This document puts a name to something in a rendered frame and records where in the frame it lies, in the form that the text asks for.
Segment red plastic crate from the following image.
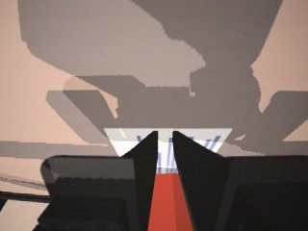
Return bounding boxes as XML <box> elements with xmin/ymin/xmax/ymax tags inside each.
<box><xmin>148</xmin><ymin>173</ymin><xmax>193</xmax><ymax>231</ymax></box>

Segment white sheet of paper with blue bars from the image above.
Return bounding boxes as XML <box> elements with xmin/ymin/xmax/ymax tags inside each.
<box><xmin>104</xmin><ymin>128</ymin><xmax>232</xmax><ymax>173</ymax></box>

